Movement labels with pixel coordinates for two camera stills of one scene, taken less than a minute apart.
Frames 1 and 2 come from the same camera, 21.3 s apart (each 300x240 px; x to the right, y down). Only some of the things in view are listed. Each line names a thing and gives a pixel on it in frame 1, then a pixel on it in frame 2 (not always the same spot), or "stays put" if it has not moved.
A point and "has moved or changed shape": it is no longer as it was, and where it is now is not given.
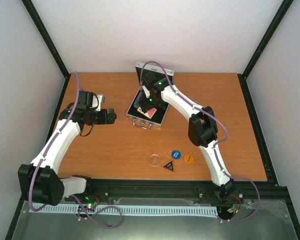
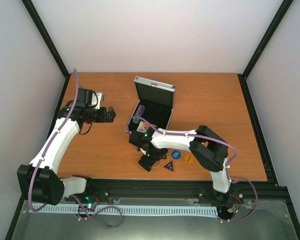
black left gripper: x=104 y=120 stays put
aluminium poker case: x=139 y=120 has moved or changed shape
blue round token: x=176 y=154 stays put
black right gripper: x=147 y=105 → x=147 y=163
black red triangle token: x=169 y=165 stays put
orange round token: x=189 y=158 stays put
